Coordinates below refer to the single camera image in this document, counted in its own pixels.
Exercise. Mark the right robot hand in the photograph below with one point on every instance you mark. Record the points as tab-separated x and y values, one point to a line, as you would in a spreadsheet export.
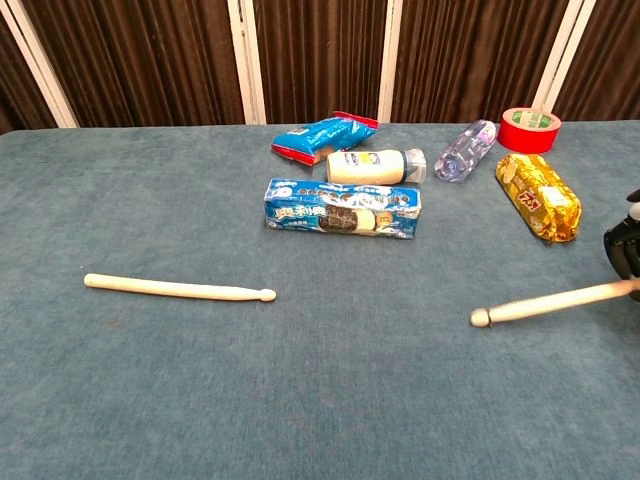
625	245

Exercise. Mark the clear plastic water bottle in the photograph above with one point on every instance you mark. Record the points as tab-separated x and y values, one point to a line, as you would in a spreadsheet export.
465	150

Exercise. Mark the white screen frame post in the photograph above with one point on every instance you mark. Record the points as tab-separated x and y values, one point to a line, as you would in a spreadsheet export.
42	65
390	65
562	60
248	65

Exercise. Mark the red tape roll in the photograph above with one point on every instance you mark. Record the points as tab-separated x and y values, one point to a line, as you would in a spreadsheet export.
525	139

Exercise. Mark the blue red-edged snack bag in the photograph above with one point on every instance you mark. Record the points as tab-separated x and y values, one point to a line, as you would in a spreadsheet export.
320	137

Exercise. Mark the blue cookie box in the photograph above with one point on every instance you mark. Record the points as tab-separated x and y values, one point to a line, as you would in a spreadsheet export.
340	210

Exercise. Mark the white milk bottle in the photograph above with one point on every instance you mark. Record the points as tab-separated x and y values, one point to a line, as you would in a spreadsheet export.
365	167

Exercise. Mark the gold foil snack pack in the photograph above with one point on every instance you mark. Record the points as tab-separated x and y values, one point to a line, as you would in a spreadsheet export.
540	197

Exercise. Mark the dark brown curtain panel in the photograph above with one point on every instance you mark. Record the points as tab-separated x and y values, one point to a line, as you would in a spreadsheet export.
150	60
15	85
320	55
470	55
615	60

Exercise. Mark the pale wooden drumstick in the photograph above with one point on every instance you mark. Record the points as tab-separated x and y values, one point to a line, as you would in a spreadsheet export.
175	288
545	303

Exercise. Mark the blue table cloth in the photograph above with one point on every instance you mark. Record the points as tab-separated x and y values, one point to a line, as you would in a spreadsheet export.
300	375

